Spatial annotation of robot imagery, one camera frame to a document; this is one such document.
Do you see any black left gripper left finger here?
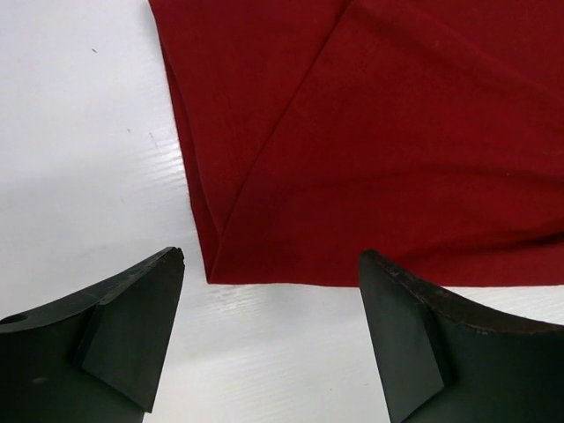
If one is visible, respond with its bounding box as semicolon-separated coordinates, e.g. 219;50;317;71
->
1;247;184;422

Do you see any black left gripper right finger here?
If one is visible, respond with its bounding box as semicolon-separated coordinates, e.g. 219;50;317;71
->
359;250;563;423

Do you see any dark red t shirt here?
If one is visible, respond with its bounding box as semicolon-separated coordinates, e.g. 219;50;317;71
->
150;1;563;286

